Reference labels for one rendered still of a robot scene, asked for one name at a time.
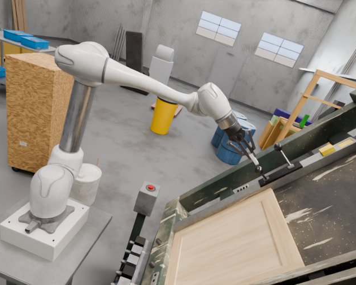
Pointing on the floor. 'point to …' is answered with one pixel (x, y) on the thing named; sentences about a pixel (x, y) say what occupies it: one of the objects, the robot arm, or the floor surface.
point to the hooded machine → (161, 64)
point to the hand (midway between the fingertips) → (253, 158)
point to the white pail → (86, 184)
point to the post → (135, 232)
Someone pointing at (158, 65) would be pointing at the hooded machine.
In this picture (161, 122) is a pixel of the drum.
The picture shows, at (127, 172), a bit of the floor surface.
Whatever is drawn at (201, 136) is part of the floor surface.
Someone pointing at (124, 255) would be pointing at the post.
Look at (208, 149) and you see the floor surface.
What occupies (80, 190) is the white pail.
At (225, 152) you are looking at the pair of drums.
